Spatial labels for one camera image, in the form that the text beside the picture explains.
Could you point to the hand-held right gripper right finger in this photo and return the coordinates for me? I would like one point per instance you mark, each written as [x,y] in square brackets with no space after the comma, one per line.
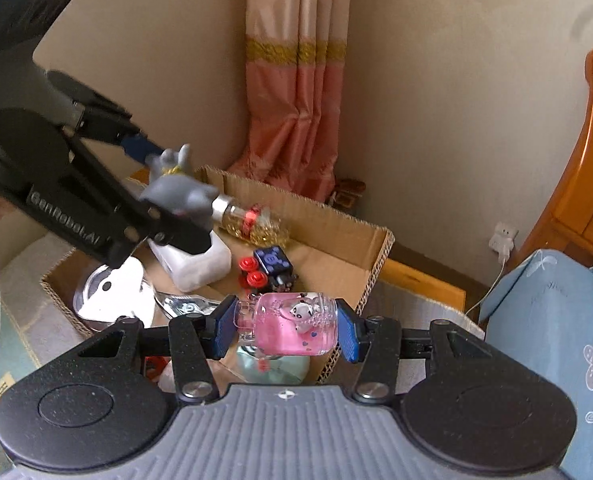
[349,335]

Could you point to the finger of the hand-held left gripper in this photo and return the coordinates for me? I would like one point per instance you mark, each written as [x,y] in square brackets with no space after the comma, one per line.
[139,146]
[171,230]

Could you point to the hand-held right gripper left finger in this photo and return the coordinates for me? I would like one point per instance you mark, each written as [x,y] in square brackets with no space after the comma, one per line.
[224,330]

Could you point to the grey elephant figure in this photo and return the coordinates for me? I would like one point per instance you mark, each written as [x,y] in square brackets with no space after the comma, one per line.
[181,190]

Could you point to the pink panda glass jar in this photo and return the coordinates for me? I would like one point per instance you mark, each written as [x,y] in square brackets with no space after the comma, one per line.
[286,330]

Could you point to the clear plastic cup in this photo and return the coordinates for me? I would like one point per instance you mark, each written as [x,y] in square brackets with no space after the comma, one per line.
[276,372]

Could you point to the clear plastic box red label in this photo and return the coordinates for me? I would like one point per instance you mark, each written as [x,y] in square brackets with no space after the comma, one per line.
[116,292]

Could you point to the clear bottle of gold capsules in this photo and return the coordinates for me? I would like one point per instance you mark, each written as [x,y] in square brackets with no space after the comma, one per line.
[256,222]

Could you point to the cardboard box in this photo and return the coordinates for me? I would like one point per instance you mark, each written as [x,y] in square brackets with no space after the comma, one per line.
[336,250]

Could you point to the white plastic bottle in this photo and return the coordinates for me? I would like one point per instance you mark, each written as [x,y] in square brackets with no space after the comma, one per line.
[196,267]

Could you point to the black cube toy red wheels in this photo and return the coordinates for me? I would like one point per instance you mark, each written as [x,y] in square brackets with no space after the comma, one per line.
[271,262]

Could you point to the brown wooden stool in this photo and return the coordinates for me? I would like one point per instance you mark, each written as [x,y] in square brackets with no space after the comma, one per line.
[349,191]

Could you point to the pink curtain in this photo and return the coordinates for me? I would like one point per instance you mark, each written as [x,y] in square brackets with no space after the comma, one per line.
[296,85]

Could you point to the blue flowered pillow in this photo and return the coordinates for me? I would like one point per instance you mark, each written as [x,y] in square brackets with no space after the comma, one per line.
[551,320]

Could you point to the wooden headboard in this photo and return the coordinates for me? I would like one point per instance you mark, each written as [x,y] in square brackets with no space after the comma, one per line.
[576,200]

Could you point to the wooden bed rail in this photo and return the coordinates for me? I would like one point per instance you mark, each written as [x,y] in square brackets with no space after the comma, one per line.
[426,280]

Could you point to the white wall socket charger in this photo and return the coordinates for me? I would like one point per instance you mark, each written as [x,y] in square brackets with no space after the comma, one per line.
[503,240]

